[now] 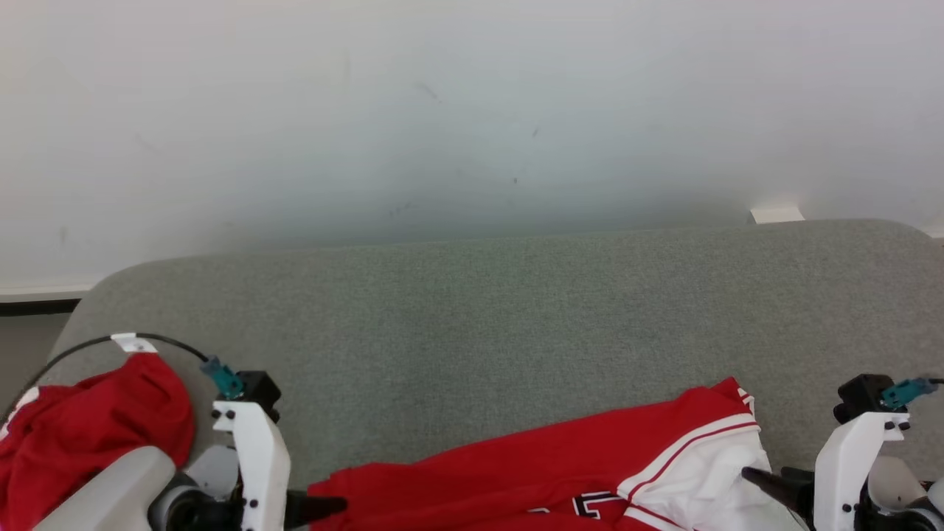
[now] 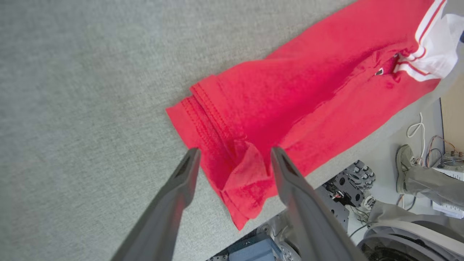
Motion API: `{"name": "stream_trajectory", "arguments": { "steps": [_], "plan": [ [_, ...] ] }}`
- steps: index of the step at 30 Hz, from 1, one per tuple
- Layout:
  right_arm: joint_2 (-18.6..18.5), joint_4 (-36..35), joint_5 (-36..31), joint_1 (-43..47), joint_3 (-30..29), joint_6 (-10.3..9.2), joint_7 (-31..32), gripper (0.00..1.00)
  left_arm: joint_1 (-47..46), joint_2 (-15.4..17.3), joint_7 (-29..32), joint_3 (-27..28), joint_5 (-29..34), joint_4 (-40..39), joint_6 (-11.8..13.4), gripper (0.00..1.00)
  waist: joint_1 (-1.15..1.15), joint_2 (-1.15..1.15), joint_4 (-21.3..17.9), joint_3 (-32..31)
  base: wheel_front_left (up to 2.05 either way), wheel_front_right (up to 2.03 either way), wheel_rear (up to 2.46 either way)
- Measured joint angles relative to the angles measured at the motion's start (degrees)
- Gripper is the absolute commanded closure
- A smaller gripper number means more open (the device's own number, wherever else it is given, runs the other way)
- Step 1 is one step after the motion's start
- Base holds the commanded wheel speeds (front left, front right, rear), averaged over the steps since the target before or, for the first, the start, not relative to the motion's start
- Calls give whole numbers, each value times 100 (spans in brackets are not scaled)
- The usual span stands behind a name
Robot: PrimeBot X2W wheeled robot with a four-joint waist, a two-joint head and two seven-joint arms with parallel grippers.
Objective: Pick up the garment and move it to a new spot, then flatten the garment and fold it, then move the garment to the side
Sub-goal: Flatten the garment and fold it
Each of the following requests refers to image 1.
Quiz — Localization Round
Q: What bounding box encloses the red shorts white waistband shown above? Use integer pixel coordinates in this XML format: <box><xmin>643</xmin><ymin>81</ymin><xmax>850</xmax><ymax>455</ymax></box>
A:
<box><xmin>0</xmin><ymin>353</ymin><xmax>196</xmax><ymax>531</ymax></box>

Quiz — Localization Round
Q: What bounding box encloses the teal camera connector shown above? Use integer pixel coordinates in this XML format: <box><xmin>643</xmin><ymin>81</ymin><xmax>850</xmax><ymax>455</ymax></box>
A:
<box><xmin>201</xmin><ymin>355</ymin><xmax>246</xmax><ymax>400</ymax></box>
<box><xmin>881</xmin><ymin>378</ymin><xmax>937</xmax><ymax>411</ymax></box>

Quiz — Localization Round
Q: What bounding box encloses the small white wall block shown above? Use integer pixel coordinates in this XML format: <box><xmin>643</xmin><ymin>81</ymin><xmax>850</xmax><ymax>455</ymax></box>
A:
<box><xmin>749</xmin><ymin>206</ymin><xmax>805</xmax><ymax>225</ymax></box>

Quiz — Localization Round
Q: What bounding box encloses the teal right camera connector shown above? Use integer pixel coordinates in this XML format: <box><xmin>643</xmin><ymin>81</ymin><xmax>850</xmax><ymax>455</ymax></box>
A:
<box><xmin>881</xmin><ymin>378</ymin><xmax>937</xmax><ymax>411</ymax></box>

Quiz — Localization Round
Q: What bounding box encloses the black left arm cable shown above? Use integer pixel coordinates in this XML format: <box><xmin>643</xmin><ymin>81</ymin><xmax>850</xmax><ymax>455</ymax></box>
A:
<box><xmin>0</xmin><ymin>333</ymin><xmax>211</xmax><ymax>428</ymax></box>

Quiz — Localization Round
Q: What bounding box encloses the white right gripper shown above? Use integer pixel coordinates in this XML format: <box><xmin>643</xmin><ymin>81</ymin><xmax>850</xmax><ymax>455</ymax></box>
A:
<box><xmin>741</xmin><ymin>411</ymin><xmax>912</xmax><ymax>531</ymax></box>

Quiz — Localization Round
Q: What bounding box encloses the white black baseboard trim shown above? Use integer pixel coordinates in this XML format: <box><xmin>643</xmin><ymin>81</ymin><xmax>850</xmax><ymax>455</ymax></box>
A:
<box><xmin>0</xmin><ymin>284</ymin><xmax>97</xmax><ymax>316</ymax></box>

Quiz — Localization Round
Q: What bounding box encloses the red white basketball jersey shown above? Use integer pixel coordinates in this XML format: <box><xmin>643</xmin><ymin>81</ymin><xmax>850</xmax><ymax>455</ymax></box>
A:
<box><xmin>306</xmin><ymin>378</ymin><xmax>812</xmax><ymax>531</ymax></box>

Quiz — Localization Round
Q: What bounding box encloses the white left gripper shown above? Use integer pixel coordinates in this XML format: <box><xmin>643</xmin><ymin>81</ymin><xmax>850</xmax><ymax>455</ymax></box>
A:
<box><xmin>212</xmin><ymin>400</ymin><xmax>347</xmax><ymax>531</ymax></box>

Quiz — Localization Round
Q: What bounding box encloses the teal left camera connector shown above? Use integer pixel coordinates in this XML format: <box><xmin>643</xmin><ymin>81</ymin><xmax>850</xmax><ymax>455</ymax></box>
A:
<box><xmin>201</xmin><ymin>355</ymin><xmax>246</xmax><ymax>400</ymax></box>

